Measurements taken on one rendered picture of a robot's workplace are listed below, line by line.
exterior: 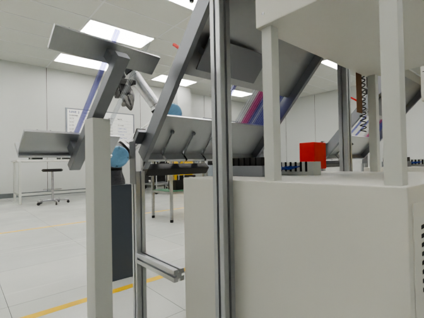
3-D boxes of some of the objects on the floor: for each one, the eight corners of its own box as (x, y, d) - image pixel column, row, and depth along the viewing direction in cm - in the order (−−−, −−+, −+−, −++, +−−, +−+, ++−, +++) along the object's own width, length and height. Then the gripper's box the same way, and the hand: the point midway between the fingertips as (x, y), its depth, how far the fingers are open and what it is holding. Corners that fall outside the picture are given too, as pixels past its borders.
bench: (11, 201, 570) (11, 160, 571) (103, 194, 688) (103, 159, 689) (17, 205, 513) (16, 159, 514) (116, 195, 631) (116, 158, 632)
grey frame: (133, 331, 117) (126, -137, 120) (260, 278, 168) (252, -49, 171) (229, 421, 75) (215, -299, 78) (359, 314, 127) (347, -119, 129)
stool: (33, 204, 525) (33, 169, 526) (65, 200, 559) (64, 168, 560) (38, 206, 487) (38, 169, 488) (72, 203, 522) (72, 168, 522)
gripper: (121, 79, 173) (132, 113, 172) (107, 79, 166) (118, 115, 165) (129, 73, 167) (139, 108, 166) (114, 72, 160) (125, 109, 159)
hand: (130, 107), depth 164 cm, fingers closed
